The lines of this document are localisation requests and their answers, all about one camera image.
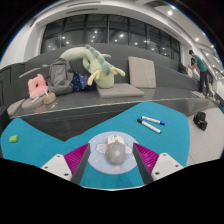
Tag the pink plush toy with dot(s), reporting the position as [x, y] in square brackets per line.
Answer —
[37, 87]

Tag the grey and white computer mouse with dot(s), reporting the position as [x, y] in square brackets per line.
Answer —
[115, 154]

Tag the tan woven pouch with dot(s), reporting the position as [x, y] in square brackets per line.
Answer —
[50, 98]

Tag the person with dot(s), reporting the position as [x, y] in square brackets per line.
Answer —
[192, 64]
[200, 66]

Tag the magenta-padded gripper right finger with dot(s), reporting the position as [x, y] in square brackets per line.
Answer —
[165, 165]

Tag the round light blue mouse pad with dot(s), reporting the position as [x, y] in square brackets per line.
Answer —
[98, 160]

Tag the square grey upright cushion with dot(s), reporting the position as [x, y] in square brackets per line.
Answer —
[141, 72]

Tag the white marker with black cap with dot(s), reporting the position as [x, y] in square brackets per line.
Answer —
[149, 126]

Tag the grey backpack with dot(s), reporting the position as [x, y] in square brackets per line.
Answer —
[60, 77]

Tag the navy blue patterned bag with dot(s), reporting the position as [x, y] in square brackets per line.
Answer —
[80, 82]

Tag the green dragon plush toy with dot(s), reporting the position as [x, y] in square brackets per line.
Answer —
[105, 78]

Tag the flat grey seat cushion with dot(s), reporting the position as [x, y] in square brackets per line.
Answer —
[31, 103]
[120, 90]
[15, 107]

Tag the green eraser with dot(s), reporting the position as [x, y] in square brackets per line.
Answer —
[13, 138]

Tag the black bag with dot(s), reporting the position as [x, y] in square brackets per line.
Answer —
[200, 121]

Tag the white marker with blue cap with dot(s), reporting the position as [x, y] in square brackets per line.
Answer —
[152, 120]

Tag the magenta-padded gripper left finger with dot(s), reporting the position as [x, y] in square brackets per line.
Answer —
[56, 165]

